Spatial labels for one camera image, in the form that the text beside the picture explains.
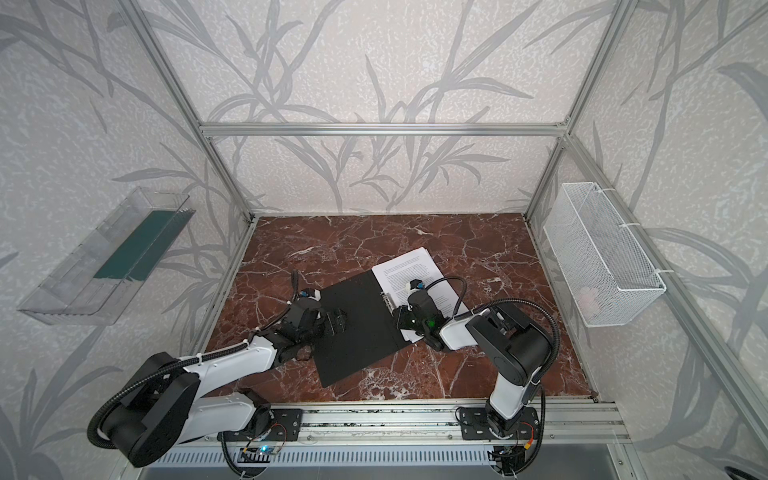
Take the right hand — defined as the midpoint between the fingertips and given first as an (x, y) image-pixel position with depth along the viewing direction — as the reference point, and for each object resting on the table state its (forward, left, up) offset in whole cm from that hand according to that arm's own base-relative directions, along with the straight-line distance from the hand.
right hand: (394, 305), depth 94 cm
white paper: (+15, -7, -2) cm, 16 cm away
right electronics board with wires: (-40, -28, -2) cm, 49 cm away
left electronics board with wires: (-38, +31, 0) cm, 49 cm away
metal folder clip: (+2, +2, -1) cm, 3 cm away
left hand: (-4, +16, +2) cm, 16 cm away
